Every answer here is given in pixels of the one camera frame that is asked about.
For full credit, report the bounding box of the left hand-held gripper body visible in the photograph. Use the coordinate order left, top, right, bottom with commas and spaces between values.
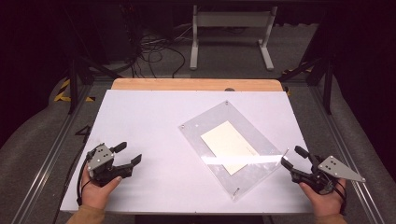
86, 143, 134, 188

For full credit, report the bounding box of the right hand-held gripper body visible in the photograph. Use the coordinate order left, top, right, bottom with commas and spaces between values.
290, 155, 366, 195

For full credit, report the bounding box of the picture card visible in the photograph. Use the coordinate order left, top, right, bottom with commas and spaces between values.
200, 120, 261, 176

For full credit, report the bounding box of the clear acrylic photo frame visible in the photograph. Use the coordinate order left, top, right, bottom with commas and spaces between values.
178, 100, 289, 202

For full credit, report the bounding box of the person's right hand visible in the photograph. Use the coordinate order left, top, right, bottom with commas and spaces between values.
299, 177, 347, 217

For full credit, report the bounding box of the person's left hand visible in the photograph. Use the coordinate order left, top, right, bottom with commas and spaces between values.
81, 162, 123, 210

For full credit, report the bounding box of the white table board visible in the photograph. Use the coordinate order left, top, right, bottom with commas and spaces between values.
60, 89, 314, 216

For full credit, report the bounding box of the black metal stand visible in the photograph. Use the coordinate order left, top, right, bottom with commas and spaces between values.
66, 55, 122, 115
278, 55, 335, 115

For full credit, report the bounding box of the wooden table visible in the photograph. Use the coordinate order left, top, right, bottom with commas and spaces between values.
110, 77, 284, 92

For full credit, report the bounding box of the white metal stand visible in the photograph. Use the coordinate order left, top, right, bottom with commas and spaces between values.
190, 4, 278, 72

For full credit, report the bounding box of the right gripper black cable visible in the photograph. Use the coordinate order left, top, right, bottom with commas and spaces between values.
328, 178, 348, 216

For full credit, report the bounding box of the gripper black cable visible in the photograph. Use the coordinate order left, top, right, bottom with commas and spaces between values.
328, 178, 348, 216
76, 148, 94, 206

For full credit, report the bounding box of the aluminium rail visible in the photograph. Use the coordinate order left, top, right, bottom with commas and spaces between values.
10, 83, 94, 224
309, 85, 387, 224

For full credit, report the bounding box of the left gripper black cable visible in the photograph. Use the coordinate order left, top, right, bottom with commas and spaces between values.
76, 148, 94, 206

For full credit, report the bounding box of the tangle of black floor cables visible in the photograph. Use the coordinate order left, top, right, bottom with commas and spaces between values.
130, 29, 188, 78

